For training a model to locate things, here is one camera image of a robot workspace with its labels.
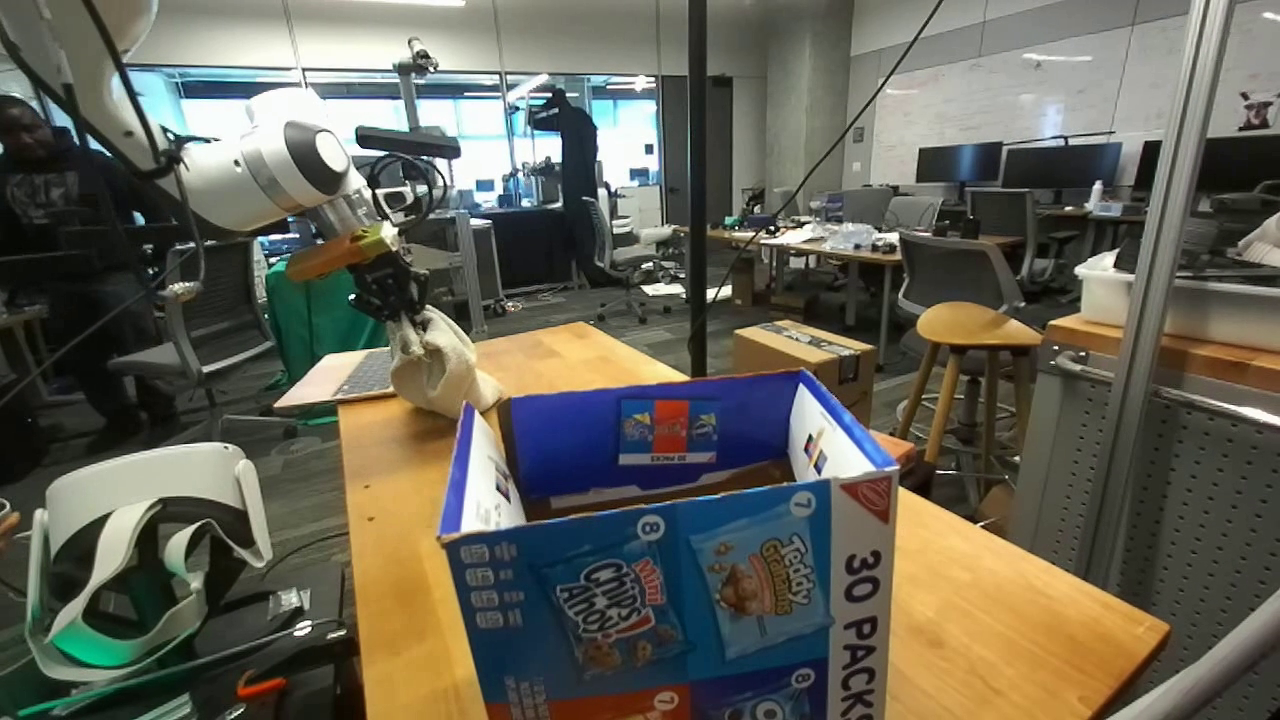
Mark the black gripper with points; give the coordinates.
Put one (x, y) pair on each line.
(390, 285)

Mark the white knitted towel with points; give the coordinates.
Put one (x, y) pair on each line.
(435, 367)

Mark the blue Chips Ahoy cardboard box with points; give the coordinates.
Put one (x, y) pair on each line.
(665, 602)

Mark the small brown cardboard box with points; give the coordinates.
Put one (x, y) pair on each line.
(801, 353)

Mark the green bin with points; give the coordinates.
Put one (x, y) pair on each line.
(314, 327)

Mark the open laptop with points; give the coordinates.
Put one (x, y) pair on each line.
(334, 381)

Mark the black standing figure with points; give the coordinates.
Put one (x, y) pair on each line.
(577, 175)

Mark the black pole stand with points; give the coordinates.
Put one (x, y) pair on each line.
(698, 200)

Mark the seated person in dark clothes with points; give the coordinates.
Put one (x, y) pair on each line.
(61, 243)

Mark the wooden office desk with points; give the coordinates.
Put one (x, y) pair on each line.
(815, 244)

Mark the white VR headset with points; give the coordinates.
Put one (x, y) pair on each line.
(80, 561)

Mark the grey office chair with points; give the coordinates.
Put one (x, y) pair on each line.
(952, 272)

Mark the round wooden stool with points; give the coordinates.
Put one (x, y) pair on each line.
(974, 327)

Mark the black desktop monitor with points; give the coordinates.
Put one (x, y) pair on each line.
(1233, 163)
(1062, 164)
(957, 163)

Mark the white plastic bin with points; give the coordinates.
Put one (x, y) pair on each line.
(1172, 304)

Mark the grey perforated metal cabinet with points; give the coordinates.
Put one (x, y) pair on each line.
(1172, 507)

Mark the aluminium frame post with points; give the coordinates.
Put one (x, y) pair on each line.
(1161, 266)

